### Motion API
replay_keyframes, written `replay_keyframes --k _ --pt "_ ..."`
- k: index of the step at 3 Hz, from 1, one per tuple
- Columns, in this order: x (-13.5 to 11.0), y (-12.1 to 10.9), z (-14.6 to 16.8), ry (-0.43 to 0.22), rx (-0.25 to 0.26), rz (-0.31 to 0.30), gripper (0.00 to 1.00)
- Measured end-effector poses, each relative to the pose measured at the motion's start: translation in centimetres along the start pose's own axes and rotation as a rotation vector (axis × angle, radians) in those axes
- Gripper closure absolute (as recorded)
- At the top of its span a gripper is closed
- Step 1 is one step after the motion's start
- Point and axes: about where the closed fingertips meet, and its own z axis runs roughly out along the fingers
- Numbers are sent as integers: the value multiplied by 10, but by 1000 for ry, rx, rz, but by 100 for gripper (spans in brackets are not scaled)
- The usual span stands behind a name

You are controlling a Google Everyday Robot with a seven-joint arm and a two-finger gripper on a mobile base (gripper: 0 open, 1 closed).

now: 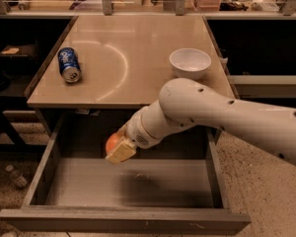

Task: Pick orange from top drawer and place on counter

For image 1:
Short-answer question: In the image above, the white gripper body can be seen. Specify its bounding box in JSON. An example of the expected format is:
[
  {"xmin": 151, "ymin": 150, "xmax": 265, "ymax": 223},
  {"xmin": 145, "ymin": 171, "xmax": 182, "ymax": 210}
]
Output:
[{"xmin": 126, "ymin": 111, "xmax": 162, "ymax": 149}]

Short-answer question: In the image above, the orange fruit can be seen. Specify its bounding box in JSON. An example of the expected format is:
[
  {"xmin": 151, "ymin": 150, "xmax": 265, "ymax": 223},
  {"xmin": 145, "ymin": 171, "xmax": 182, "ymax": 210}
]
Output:
[{"xmin": 106, "ymin": 133, "xmax": 122, "ymax": 153}]

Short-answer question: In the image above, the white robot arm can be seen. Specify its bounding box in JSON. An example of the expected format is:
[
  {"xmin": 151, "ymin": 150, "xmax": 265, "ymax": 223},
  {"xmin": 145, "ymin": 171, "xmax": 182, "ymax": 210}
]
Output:
[{"xmin": 106, "ymin": 78, "xmax": 296, "ymax": 166}]

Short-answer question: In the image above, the open grey drawer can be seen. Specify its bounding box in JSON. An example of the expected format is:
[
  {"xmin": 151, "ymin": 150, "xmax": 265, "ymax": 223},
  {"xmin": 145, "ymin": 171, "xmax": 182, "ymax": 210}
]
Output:
[{"xmin": 0, "ymin": 110, "xmax": 251, "ymax": 236}]

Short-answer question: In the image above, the grey counter cabinet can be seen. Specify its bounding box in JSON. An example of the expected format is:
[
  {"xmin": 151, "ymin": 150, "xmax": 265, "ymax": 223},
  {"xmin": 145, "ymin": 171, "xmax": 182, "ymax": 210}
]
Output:
[{"xmin": 24, "ymin": 14, "xmax": 242, "ymax": 136}]

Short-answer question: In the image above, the white bowl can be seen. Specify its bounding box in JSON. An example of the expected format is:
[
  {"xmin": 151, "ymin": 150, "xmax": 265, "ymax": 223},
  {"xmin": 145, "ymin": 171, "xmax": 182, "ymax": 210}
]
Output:
[{"xmin": 169, "ymin": 48, "xmax": 211, "ymax": 80}]

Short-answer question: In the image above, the blue soda can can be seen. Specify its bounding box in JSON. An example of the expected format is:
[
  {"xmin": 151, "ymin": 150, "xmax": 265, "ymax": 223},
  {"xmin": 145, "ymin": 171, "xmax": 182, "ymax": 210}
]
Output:
[{"xmin": 57, "ymin": 47, "xmax": 82, "ymax": 83}]

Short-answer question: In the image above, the clear plastic bottle on floor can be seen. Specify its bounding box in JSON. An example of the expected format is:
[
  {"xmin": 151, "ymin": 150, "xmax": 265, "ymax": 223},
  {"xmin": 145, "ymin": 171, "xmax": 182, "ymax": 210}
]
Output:
[{"xmin": 5, "ymin": 165, "xmax": 28, "ymax": 189}]

